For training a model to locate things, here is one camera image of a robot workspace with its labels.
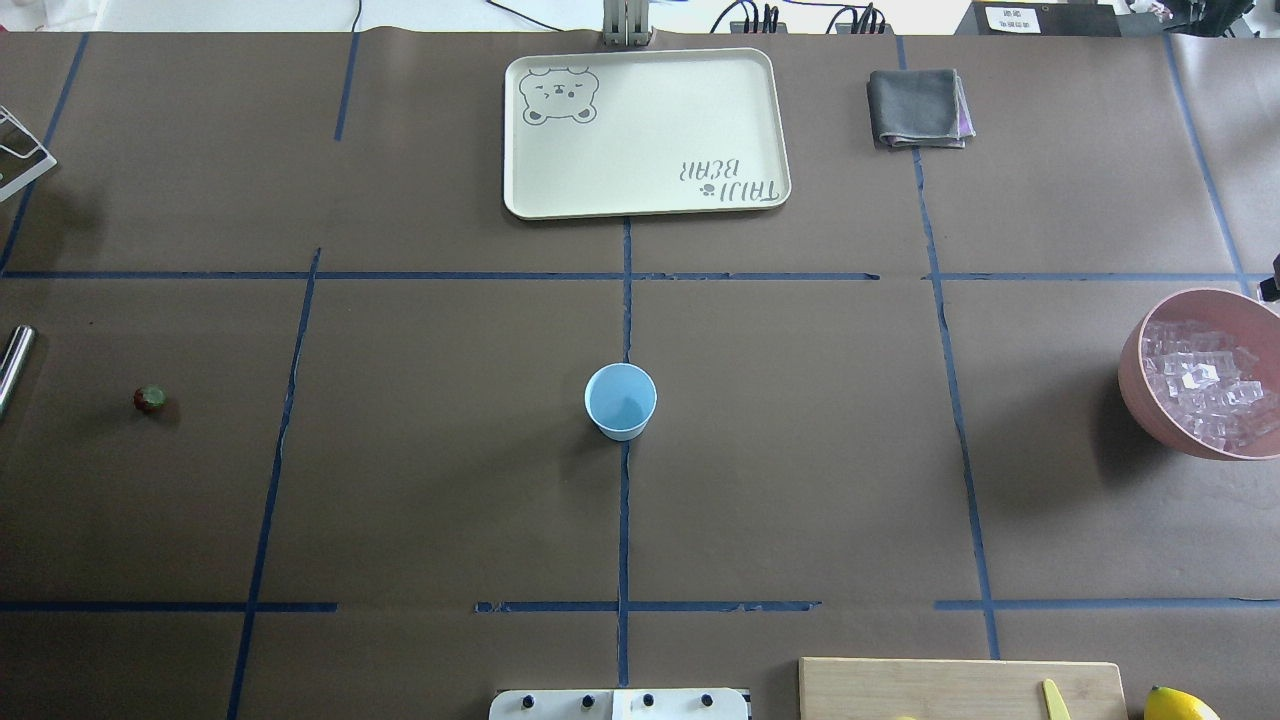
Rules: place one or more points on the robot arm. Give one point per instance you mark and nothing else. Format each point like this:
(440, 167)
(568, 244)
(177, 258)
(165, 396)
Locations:
(1268, 288)

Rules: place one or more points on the light blue cup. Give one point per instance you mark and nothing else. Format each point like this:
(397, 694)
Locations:
(620, 399)

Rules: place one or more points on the pile of ice cubes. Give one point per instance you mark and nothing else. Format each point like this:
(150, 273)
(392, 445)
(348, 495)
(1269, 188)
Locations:
(1205, 379)

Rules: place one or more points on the cream bear tray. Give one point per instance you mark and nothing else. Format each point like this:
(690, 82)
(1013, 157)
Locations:
(643, 133)

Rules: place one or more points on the bamboo cutting board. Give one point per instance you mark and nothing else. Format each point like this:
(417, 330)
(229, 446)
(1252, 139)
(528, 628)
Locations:
(832, 688)

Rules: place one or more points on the grey folded cloth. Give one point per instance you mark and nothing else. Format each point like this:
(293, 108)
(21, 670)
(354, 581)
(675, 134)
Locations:
(920, 108)

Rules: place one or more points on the red strawberry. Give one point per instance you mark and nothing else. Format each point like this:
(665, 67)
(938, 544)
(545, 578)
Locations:
(149, 399)

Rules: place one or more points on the yellow plastic knife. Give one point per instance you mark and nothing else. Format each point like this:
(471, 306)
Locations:
(1054, 703)

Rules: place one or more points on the pink bowl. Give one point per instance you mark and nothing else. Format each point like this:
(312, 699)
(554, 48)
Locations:
(1253, 324)

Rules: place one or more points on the steel muddler black tip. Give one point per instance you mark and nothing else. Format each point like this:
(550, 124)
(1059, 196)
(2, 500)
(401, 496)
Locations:
(14, 359)

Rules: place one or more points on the lemon near board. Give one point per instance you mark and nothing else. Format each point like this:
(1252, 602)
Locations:
(1166, 703)

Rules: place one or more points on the aluminium frame post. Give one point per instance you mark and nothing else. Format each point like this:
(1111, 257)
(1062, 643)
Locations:
(626, 23)

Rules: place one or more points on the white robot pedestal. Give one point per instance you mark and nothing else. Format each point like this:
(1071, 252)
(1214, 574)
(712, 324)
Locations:
(622, 703)

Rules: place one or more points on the white wire cup rack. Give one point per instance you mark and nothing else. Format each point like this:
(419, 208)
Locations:
(24, 158)

